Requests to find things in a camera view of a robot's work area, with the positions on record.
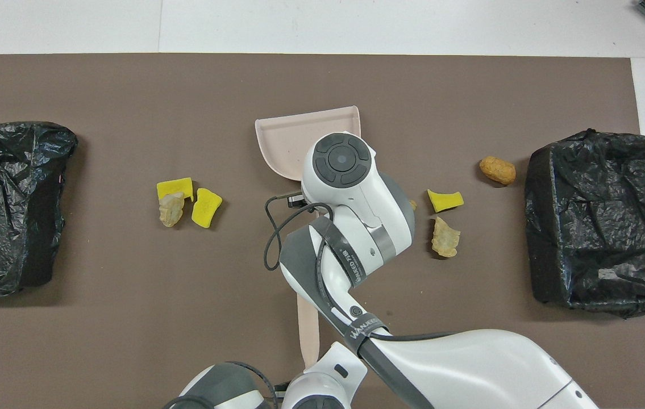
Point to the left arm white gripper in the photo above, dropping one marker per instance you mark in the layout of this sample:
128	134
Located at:
342	369

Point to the pale dumpling toy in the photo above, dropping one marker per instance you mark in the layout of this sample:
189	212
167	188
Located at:
445	238

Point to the yellow sponge piece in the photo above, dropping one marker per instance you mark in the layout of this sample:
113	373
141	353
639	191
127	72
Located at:
444	200
206	207
174	186

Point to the beige plastic dustpan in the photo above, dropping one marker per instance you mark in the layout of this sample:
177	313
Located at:
288	142

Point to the brown fried nugget toy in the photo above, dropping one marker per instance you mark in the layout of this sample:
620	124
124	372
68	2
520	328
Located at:
497	170

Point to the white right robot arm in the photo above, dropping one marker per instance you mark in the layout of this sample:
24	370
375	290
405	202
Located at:
342	159

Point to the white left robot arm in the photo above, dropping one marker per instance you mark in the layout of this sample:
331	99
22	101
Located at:
231	380

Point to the brown table mat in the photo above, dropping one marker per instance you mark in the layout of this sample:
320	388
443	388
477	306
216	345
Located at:
129	85

